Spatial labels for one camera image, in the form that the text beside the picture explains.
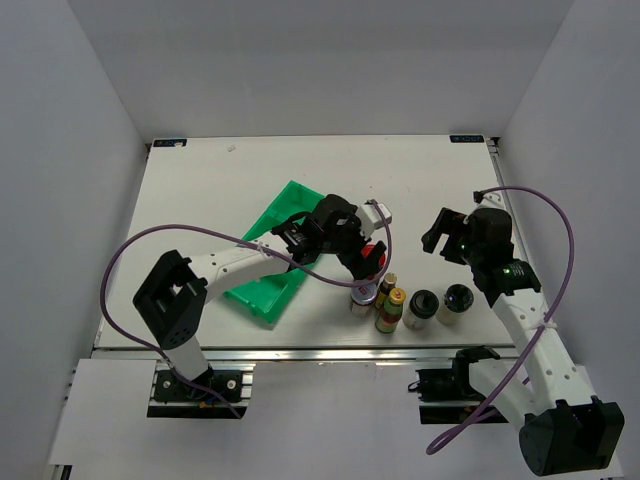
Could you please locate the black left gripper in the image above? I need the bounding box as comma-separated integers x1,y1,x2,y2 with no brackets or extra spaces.
319,208,385,280

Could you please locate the silver lid glass jar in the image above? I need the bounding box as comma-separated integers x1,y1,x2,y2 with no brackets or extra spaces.
350,282,377,317

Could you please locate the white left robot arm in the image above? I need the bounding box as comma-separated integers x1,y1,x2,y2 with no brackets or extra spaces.
133,194,392,399

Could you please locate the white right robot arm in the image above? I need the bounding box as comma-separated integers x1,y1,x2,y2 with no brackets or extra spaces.
422,206,625,476

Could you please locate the yellow label brown bottle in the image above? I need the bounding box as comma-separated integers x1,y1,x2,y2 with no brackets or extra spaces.
374,272,397,309

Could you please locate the green label sauce bottle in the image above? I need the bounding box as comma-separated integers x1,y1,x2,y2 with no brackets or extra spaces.
375,287,406,334

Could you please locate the black grinder white jar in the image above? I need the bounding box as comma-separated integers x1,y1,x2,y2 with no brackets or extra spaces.
436,284,474,325

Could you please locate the black lid spice jar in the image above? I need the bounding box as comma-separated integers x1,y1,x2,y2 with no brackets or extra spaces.
403,289,439,331

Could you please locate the blue label sticker right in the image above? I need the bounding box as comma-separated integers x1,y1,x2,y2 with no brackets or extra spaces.
449,134,485,143

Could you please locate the blue label sticker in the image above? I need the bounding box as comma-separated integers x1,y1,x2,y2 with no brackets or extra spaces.
449,134,485,143
152,138,187,148

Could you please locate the green plastic divided bin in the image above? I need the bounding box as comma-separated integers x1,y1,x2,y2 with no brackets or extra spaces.
223,180,324,328

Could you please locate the blue label sticker left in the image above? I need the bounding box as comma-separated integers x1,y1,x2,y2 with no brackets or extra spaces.
152,138,187,148

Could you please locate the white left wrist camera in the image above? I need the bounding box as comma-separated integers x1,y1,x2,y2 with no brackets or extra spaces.
355,201,392,238

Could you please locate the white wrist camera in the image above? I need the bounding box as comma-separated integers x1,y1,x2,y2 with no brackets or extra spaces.
473,191,505,210
355,201,392,238

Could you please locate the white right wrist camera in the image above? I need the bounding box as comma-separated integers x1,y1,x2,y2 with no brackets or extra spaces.
473,191,505,210

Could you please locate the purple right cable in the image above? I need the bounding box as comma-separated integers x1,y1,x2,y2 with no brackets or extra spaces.
425,185,576,456

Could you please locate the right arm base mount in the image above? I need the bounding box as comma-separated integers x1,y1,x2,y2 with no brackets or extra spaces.
407,368,484,425

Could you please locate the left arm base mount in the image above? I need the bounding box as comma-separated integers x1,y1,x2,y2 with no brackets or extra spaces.
147,363,253,420

